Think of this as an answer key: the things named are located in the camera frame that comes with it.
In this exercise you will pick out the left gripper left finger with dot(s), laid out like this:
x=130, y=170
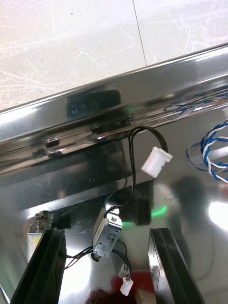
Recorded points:
x=45, y=273

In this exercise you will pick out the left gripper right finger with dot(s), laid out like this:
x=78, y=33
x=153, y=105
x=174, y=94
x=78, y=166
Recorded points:
x=173, y=273

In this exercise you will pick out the round red circuit board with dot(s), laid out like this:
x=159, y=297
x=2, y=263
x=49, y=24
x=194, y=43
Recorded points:
x=140, y=280

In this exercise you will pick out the small metal solenoid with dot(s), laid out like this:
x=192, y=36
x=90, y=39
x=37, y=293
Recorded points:
x=32, y=240
x=105, y=237

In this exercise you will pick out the steel tray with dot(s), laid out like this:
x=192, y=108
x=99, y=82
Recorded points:
x=71, y=166

